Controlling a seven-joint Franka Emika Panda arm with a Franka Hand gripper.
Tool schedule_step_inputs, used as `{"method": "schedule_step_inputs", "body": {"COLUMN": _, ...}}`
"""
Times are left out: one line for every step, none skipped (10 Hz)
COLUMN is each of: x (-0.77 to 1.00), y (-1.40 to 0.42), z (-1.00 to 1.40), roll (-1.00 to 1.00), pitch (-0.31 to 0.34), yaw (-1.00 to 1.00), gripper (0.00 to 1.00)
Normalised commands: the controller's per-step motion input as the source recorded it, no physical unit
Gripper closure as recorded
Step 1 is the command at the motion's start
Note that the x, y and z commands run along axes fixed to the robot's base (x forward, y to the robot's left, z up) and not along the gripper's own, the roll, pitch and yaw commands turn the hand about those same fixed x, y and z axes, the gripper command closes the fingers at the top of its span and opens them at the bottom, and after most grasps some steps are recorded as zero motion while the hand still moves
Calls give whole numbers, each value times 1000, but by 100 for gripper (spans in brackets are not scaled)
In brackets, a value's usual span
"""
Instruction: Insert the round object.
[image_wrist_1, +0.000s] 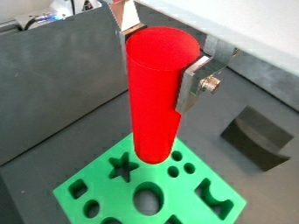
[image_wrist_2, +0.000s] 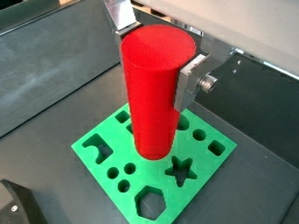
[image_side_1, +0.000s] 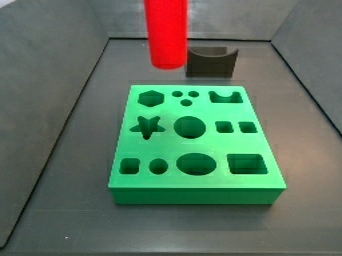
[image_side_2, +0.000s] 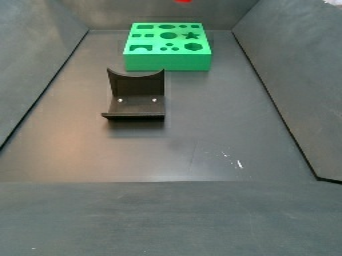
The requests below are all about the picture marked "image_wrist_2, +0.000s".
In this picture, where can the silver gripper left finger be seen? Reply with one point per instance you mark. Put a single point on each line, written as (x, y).
(121, 17)

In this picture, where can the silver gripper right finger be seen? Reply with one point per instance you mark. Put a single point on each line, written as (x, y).
(195, 76)

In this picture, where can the red cylinder peg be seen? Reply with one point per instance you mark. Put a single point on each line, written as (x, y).
(154, 52)

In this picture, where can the green shape sorting board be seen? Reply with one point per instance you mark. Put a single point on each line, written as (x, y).
(151, 190)

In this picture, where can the black corner bracket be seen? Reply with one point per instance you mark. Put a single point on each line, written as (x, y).
(19, 207)

